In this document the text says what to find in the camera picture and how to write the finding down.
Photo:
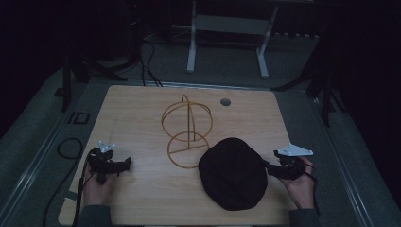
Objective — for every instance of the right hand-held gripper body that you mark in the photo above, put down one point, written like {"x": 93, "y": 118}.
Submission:
{"x": 290, "y": 163}

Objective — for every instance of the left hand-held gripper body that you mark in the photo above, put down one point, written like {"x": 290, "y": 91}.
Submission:
{"x": 101, "y": 162}

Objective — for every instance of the black hat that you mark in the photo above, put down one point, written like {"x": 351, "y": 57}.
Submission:
{"x": 234, "y": 174}

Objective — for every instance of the person's left hand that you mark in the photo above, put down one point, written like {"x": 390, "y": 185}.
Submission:
{"x": 97, "y": 188}

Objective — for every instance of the person's right hand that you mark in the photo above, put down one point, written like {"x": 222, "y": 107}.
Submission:
{"x": 299, "y": 188}

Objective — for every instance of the grey table grommet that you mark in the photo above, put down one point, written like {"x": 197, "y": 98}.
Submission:
{"x": 225, "y": 102}

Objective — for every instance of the black tripod stand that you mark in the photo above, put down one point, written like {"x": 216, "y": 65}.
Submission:
{"x": 91, "y": 66}
{"x": 318, "y": 82}

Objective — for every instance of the white metal table frame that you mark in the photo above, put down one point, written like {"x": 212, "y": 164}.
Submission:
{"x": 229, "y": 38}

